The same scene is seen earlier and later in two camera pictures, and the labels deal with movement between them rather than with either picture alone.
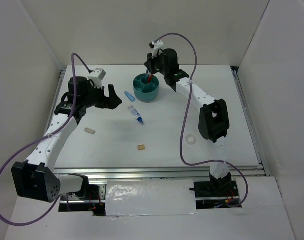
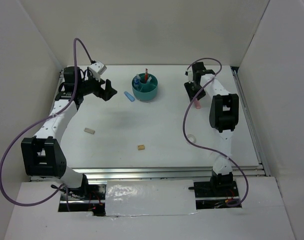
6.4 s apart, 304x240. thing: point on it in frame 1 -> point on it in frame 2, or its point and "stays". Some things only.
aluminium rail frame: x=248 y=110 stays
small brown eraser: x=141 y=147 stays
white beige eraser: x=89 y=130 stays
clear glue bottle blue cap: x=135 y=114 -> x=136 y=83
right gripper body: x=158 y=63 -> x=192 y=89
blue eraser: x=129 y=96 stays
